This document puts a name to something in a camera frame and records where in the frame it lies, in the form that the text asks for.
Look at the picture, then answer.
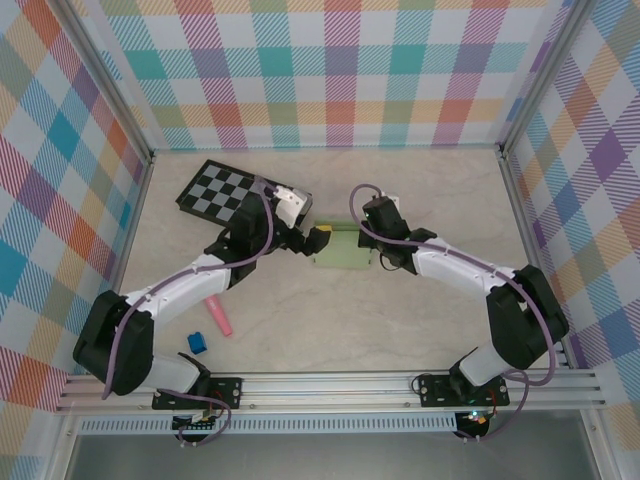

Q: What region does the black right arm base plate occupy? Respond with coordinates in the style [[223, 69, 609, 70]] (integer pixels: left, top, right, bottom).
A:
[[417, 374, 511, 409]]

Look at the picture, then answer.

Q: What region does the aluminium side rail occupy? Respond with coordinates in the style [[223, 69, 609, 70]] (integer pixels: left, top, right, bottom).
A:
[[499, 149, 574, 371], [88, 152, 154, 376]]

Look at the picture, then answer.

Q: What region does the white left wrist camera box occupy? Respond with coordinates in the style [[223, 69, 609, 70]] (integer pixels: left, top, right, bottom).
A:
[[272, 185, 311, 229]]

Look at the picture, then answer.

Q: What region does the pink marker pen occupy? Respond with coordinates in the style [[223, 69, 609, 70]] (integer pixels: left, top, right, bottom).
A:
[[203, 294, 234, 337]]

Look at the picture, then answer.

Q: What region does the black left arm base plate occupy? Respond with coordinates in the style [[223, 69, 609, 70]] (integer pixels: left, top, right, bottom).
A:
[[152, 377, 244, 411]]

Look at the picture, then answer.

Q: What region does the slotted grey cable duct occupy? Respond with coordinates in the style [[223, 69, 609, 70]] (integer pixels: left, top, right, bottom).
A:
[[79, 417, 459, 435]]

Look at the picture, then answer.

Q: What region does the small lit circuit board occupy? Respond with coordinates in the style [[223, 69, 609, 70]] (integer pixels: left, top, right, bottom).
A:
[[457, 409, 494, 432]]

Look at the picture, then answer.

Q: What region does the grey metal panel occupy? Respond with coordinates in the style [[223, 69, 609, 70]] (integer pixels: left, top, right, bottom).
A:
[[64, 433, 601, 480]]

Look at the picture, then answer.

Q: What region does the light green paper box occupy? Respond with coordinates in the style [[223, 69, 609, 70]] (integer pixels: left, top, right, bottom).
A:
[[309, 218, 374, 271]]

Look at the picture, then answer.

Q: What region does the small green circuit board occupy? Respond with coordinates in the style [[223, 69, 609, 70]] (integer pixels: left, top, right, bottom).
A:
[[172, 409, 222, 434]]

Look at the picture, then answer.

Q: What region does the aluminium frame post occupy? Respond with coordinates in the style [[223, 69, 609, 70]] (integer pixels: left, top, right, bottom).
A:
[[49, 0, 154, 164], [497, 0, 596, 156]]

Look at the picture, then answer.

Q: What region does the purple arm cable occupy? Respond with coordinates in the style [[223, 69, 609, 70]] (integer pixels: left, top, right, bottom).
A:
[[348, 183, 557, 444], [102, 175, 277, 447]]

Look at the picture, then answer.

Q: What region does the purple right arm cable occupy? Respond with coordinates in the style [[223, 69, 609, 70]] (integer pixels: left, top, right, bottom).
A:
[[348, 183, 557, 444]]

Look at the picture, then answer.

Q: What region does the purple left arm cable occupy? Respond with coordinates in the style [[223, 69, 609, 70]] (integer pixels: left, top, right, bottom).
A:
[[102, 175, 277, 447]]

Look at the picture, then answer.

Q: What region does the black grey chessboard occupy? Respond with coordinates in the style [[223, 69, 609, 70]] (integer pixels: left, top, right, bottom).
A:
[[174, 158, 315, 231]]

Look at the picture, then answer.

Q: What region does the long aluminium mounting rail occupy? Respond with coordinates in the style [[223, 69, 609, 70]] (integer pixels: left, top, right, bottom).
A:
[[54, 369, 606, 414]]

